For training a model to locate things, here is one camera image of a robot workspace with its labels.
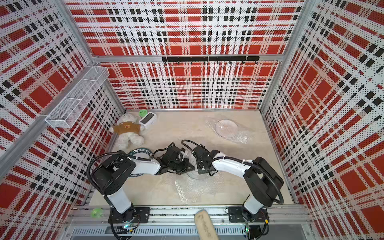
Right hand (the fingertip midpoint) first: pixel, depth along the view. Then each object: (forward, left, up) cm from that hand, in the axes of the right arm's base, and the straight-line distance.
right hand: (206, 168), depth 87 cm
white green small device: (+38, +43, +1) cm, 58 cm away
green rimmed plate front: (+10, +41, +1) cm, 42 cm away
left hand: (0, +6, -1) cm, 6 cm away
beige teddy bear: (+25, +53, +4) cm, 58 cm away
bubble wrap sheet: (-12, +9, -1) cm, 15 cm away
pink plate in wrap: (+31, -15, -1) cm, 34 cm away
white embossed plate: (-3, +7, -1) cm, 8 cm away
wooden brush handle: (-29, +2, +2) cm, 29 cm away
